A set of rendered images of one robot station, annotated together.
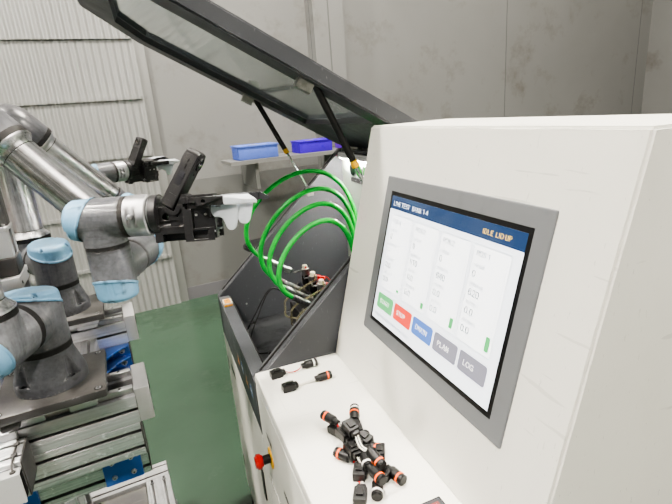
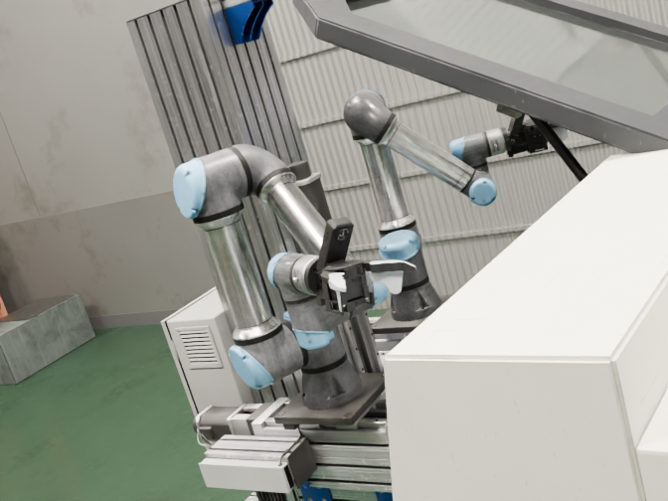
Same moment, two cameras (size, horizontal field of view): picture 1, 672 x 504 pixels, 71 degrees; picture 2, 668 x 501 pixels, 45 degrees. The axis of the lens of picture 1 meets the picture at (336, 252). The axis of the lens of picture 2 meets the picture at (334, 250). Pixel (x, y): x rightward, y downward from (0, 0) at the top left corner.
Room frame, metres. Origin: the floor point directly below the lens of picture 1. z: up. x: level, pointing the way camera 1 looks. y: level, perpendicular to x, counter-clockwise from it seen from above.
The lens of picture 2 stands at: (0.13, -0.96, 1.84)
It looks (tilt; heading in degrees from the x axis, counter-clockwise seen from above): 14 degrees down; 60
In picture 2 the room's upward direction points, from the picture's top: 17 degrees counter-clockwise
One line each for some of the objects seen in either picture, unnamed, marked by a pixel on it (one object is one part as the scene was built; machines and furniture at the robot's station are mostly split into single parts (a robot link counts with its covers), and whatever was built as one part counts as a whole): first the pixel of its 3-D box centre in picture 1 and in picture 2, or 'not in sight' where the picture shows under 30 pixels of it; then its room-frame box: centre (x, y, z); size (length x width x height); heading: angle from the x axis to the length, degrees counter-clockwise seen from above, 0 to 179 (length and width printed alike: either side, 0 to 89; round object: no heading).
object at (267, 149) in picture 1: (254, 151); not in sight; (4.11, 0.63, 1.31); 0.36 x 0.25 x 0.12; 115
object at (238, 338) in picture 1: (242, 349); not in sight; (1.38, 0.33, 0.87); 0.62 x 0.04 x 0.16; 20
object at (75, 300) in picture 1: (61, 295); (413, 294); (1.42, 0.89, 1.09); 0.15 x 0.15 x 0.10
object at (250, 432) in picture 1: (253, 458); not in sight; (1.37, 0.35, 0.44); 0.65 x 0.02 x 0.68; 20
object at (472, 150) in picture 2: (99, 175); (469, 149); (1.71, 0.83, 1.43); 0.11 x 0.08 x 0.09; 141
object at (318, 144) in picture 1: (311, 145); not in sight; (4.33, 0.14, 1.31); 0.33 x 0.23 x 0.11; 115
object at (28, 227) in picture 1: (18, 194); (384, 179); (1.51, 1.00, 1.41); 0.15 x 0.12 x 0.55; 51
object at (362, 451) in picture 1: (356, 444); not in sight; (0.72, -0.01, 1.01); 0.23 x 0.11 x 0.06; 20
